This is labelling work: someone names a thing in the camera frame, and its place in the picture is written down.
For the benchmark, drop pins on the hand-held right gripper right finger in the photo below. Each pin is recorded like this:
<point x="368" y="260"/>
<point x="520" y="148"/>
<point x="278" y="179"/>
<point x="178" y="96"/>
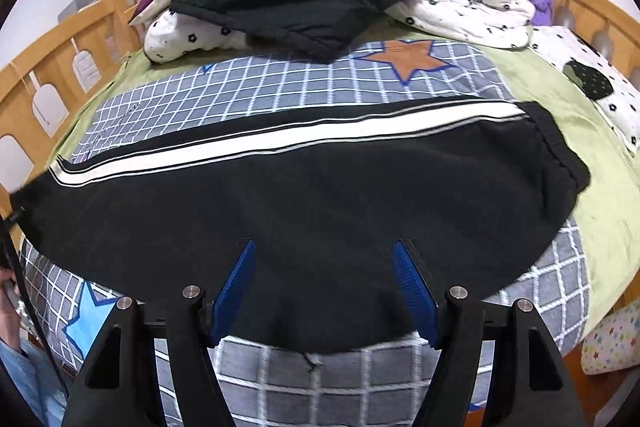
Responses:
<point x="414" y="292"/>

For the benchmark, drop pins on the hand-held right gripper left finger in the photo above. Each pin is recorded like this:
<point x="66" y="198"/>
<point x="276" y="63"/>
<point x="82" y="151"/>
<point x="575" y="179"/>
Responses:
<point x="235" y="287"/>

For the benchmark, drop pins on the black pants with white stripe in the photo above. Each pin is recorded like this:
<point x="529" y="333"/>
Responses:
<point x="320" y="217"/>

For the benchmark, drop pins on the white pillow with colourful stars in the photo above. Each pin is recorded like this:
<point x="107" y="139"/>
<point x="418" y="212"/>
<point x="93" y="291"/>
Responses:
<point x="611" y="344"/>

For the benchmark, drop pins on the checked bedsheet with stars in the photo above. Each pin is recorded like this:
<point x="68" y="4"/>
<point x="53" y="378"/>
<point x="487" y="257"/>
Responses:
<point x="380" y="72"/>

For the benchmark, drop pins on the person's blue clothing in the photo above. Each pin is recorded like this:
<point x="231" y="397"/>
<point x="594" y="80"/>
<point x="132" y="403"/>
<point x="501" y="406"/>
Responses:
<point x="30" y="377"/>

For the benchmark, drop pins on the white quilt with black flowers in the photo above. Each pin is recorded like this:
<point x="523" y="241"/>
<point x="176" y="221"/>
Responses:
<point x="480" y="7"/>

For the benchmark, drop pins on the wooden bed frame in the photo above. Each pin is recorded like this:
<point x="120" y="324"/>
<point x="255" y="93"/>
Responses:
<point x="55" y="67"/>

